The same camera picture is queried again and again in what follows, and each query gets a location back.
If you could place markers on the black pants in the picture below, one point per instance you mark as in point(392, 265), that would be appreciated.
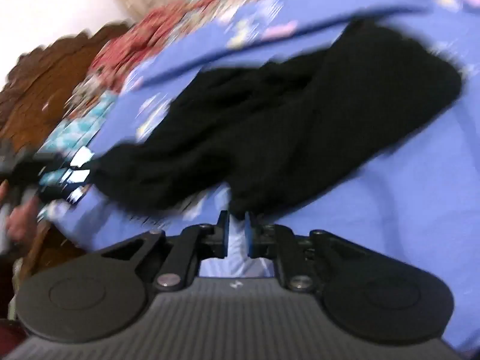
point(285, 127)

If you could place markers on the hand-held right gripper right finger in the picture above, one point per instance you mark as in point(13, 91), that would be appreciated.
point(250, 238)

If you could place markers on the teal patterned cloth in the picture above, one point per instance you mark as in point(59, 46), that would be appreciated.
point(78, 127)

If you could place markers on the red floral blanket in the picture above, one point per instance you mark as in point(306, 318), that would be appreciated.
point(157, 30)

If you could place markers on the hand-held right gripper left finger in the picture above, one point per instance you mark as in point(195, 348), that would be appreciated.
point(224, 234)

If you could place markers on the blue printed bedsheet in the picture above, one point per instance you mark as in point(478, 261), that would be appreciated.
point(393, 213)

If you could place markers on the person's left hand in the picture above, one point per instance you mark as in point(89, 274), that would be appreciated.
point(22, 219)

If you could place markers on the carved wooden headboard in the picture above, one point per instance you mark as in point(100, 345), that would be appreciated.
point(52, 82)

